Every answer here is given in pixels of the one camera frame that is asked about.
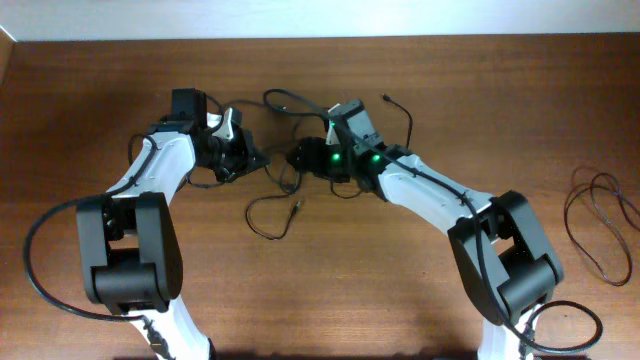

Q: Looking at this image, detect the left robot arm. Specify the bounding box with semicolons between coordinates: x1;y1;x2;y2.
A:
76;88;269;359

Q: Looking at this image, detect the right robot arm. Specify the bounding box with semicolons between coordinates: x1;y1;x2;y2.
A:
287;100;564;359

